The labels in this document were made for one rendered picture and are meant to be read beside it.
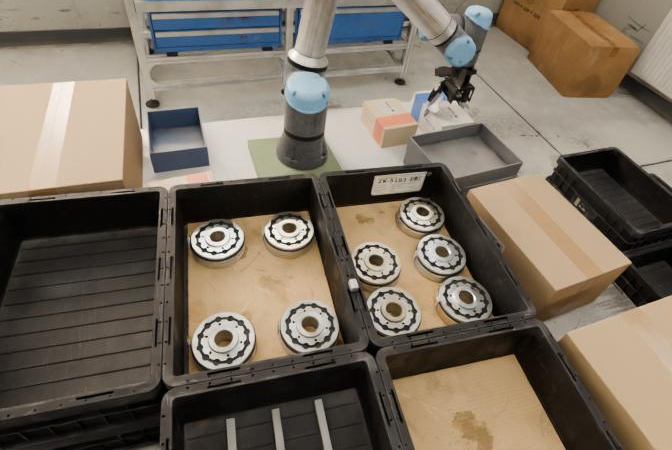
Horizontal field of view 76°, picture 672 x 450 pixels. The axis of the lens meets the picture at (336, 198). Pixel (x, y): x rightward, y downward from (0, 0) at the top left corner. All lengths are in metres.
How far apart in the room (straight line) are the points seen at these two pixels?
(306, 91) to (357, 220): 0.37
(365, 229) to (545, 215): 0.43
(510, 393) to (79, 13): 3.33
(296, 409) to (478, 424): 0.29
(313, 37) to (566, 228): 0.78
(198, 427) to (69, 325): 0.29
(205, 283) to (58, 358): 0.25
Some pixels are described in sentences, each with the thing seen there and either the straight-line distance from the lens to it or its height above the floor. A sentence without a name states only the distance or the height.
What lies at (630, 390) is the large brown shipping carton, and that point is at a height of 0.90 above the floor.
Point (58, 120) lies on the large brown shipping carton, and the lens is 1.19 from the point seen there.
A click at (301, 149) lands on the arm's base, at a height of 0.79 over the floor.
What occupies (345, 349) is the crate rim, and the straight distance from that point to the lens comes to 0.68.
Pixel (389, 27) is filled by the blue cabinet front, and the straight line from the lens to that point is 2.96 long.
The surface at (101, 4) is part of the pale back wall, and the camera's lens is 3.53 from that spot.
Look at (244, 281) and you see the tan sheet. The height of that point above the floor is 0.83.
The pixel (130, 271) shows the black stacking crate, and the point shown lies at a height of 0.83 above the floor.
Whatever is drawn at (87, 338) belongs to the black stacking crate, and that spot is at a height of 0.83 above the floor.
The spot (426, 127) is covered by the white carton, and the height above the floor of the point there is 0.73.
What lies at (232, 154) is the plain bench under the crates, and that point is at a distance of 1.32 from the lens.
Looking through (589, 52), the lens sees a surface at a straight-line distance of 3.54.
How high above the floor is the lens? 1.54
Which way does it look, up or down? 45 degrees down
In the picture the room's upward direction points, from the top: 9 degrees clockwise
